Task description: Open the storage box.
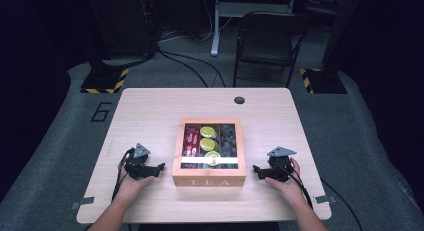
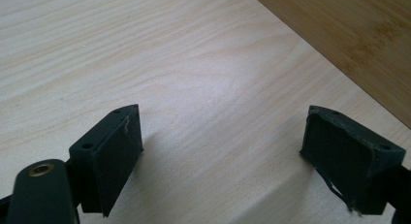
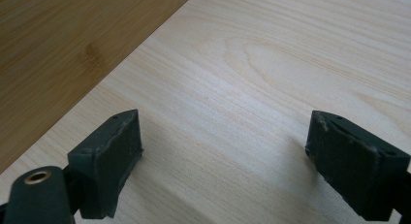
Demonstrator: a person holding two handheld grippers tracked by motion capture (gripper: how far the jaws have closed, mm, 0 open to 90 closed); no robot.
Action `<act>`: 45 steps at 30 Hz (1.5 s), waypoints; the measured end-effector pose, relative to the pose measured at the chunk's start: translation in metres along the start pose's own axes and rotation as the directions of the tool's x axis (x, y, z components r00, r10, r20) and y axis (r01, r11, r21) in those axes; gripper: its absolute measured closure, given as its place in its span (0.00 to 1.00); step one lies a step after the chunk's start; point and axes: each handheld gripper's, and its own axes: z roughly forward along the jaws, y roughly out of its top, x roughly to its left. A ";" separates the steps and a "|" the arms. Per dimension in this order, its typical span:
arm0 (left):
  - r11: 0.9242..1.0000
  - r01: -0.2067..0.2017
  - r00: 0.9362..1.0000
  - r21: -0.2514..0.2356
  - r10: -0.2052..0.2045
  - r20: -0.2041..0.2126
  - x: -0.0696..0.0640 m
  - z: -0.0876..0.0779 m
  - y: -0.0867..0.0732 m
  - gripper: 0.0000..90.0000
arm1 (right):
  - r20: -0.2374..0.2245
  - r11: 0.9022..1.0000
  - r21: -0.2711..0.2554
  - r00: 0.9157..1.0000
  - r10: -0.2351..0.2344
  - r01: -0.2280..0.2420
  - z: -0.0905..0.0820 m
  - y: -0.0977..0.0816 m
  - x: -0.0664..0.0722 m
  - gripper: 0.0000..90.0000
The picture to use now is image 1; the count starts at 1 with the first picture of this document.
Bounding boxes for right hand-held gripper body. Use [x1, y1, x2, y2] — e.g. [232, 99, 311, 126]
[267, 146, 298, 183]

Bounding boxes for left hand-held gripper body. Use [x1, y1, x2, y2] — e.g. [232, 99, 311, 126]
[124, 143, 158, 181]

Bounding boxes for wooden box with glass lid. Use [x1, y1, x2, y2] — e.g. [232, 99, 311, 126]
[171, 117, 248, 188]

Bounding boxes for person's left hand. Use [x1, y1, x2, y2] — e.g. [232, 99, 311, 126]
[116, 167, 156, 200]

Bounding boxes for person's right hand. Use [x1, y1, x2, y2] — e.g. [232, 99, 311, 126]
[265, 157, 309, 202]

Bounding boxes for bundle of red stick packets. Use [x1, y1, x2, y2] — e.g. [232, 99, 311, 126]
[182, 124, 201, 158]

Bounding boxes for pile of dark packets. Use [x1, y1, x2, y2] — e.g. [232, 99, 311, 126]
[219, 124, 238, 158]

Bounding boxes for grey tape piece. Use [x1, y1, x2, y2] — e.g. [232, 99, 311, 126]
[71, 196, 96, 211]
[314, 194, 337, 205]

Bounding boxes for black stand with striped base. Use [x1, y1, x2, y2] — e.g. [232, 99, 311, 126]
[80, 0, 130, 95]
[299, 0, 367, 95]

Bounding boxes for black folding chair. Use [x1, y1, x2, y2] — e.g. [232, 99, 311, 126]
[232, 10, 312, 89]

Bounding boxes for black equipment cabinet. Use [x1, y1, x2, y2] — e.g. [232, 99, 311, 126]
[99, 0, 158, 59]

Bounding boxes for left hand-held gripper cable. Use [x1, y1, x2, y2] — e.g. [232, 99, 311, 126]
[111, 148, 135, 203]

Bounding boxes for black floor cables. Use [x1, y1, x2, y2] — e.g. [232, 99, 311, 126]
[155, 48, 228, 89]

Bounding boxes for white floor cables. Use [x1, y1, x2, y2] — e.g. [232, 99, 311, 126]
[158, 0, 235, 44]

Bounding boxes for white metal desk frame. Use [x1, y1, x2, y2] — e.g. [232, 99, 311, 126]
[210, 0, 298, 57]

